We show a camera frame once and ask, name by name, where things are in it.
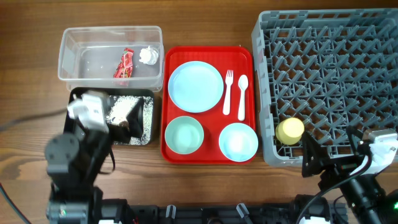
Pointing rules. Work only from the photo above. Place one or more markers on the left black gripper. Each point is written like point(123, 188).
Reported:
point(134, 117)

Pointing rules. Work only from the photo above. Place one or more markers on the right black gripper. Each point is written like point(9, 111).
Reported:
point(338, 168)

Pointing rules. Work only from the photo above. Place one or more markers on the rice and food scraps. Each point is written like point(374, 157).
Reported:
point(120, 108)

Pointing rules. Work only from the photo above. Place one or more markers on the yellow cup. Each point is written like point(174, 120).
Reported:
point(289, 131)

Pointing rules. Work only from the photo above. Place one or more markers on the red snack wrapper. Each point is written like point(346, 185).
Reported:
point(125, 67)

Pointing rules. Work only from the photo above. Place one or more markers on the green bowl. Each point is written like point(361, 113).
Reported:
point(184, 135)

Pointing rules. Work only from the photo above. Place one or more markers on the white tissue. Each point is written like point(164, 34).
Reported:
point(149, 55)

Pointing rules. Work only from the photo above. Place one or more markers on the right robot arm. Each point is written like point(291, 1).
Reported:
point(364, 195)

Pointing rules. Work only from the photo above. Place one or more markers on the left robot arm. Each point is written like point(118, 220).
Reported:
point(75, 160)

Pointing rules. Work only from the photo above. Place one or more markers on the black waste tray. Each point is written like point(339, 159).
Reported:
point(78, 91)

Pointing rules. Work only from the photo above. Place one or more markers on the grey dishwasher rack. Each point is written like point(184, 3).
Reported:
point(329, 68)

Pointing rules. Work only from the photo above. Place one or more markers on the clear plastic bin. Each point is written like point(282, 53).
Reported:
point(89, 57)

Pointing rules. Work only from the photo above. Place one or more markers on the light blue plate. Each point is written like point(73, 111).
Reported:
point(195, 86)

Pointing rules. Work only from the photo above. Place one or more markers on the red serving tray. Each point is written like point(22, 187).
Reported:
point(213, 121)

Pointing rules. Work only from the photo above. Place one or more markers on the light blue bowl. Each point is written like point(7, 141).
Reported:
point(238, 142)

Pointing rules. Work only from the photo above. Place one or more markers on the white plastic fork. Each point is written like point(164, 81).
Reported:
point(227, 99)

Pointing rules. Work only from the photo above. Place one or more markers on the white plastic spoon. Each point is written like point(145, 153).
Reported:
point(243, 85)

